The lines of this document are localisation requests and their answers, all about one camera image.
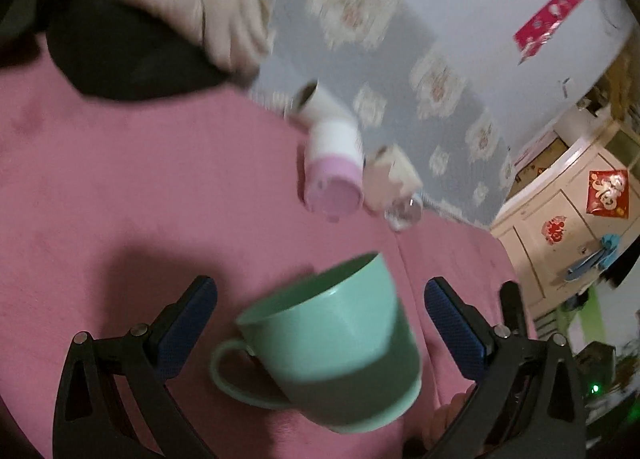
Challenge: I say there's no white paper cup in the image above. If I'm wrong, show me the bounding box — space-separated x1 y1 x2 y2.
288 80 357 129

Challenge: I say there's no red papercut door sticker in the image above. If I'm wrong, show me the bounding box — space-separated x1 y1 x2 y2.
541 216 567 245

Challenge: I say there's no white and pink cup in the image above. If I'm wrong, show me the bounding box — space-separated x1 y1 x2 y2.
303 119 364 219

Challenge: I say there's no pink red height chart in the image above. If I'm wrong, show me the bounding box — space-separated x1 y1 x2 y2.
513 0 585 64

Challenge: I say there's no red fu door decoration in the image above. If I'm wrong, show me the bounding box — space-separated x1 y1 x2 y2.
586 169 629 219

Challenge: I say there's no mint green mug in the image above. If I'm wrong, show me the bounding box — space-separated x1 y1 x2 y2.
209 252 422 434

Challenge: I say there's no black jacket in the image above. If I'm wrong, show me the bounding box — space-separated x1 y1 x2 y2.
1 0 230 102

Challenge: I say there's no clear glass cup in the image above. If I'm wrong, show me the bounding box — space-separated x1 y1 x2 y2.
384 194 424 233

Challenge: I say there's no pink white drip mug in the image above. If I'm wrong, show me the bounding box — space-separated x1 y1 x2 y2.
362 145 423 213

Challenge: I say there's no pink bed sheet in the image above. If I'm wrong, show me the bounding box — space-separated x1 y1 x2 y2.
1 54 515 458

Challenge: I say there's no cream panelled door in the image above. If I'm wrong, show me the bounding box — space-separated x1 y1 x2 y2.
491 121 639 318

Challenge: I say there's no blue quilted floral cover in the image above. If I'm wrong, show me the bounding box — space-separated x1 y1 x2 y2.
250 0 512 227

